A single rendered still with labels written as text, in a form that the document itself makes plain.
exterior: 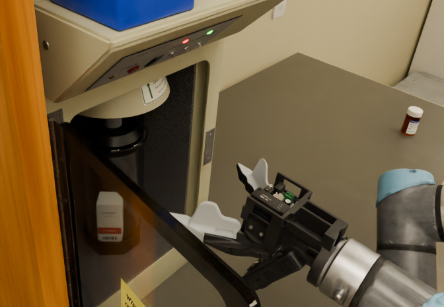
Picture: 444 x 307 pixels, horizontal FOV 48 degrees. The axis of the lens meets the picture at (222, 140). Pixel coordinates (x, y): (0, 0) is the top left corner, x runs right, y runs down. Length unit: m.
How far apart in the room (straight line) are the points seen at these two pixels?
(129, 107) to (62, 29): 0.24
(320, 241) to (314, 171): 0.70
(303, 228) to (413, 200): 0.17
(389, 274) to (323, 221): 0.09
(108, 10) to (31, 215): 0.20
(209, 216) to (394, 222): 0.24
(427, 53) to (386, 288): 3.14
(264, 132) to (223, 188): 0.29
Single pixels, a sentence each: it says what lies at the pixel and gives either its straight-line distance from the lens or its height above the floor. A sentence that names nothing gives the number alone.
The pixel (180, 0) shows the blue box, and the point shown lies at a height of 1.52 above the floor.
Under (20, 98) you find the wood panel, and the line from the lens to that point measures 0.43.
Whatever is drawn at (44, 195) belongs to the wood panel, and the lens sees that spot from 0.49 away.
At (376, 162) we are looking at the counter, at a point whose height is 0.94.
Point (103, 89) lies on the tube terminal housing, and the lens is 0.61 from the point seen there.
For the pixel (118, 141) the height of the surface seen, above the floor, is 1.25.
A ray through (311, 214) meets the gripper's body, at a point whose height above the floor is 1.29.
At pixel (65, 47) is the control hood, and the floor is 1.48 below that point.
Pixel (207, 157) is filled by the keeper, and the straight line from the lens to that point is 0.85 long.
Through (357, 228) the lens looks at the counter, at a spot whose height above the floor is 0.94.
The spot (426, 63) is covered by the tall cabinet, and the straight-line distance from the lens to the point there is 3.68.
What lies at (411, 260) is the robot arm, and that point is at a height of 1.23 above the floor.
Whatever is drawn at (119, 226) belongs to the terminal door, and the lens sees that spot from 0.50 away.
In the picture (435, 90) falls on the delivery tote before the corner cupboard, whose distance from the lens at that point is 3.47.
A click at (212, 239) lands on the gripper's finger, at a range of 0.63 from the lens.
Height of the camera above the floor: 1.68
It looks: 33 degrees down
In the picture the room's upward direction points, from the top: 7 degrees clockwise
